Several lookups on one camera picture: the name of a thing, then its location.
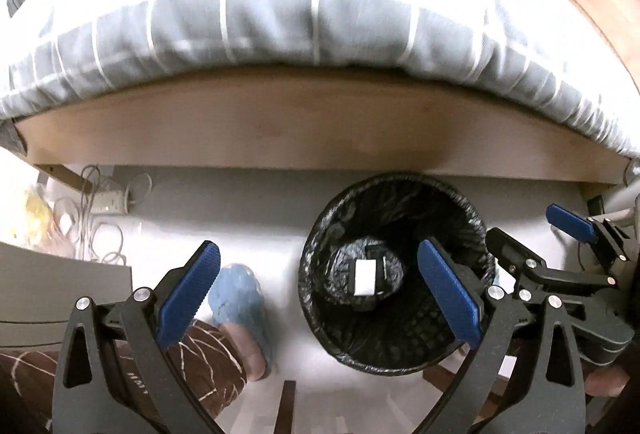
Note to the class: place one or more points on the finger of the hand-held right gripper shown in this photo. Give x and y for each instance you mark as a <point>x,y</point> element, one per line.
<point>507,251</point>
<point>570,223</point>

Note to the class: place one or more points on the brown patterned pants leg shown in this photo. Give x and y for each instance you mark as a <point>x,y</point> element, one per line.
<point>210,364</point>

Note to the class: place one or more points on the grey metal tube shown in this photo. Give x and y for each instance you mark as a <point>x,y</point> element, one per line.
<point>622,204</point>

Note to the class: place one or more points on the wooden bed frame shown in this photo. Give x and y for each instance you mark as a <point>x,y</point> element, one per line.
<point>300,128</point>

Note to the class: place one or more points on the black and white small box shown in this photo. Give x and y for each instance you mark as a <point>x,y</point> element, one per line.
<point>365,276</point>

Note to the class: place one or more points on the black bin liner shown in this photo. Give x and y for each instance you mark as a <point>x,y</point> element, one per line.
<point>340,219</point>

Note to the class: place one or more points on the person's foot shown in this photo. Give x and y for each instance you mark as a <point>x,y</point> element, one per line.
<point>247,351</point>

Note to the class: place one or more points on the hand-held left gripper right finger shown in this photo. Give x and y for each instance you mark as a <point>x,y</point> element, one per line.
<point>450,299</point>

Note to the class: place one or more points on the clear plastic bag yellow contents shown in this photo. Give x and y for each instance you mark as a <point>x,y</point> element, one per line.
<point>25,209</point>

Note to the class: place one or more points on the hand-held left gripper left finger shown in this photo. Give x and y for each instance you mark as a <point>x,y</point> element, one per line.
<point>190,296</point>

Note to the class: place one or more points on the grey cabinet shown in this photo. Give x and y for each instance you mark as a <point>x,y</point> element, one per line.
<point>60,294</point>

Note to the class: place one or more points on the person's right hand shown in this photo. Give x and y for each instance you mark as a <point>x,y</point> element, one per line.
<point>607,381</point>

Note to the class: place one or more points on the blue slipper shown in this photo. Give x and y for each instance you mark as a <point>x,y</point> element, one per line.
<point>235,294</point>

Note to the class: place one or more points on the black mesh trash bin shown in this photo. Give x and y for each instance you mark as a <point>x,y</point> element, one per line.
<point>350,339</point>

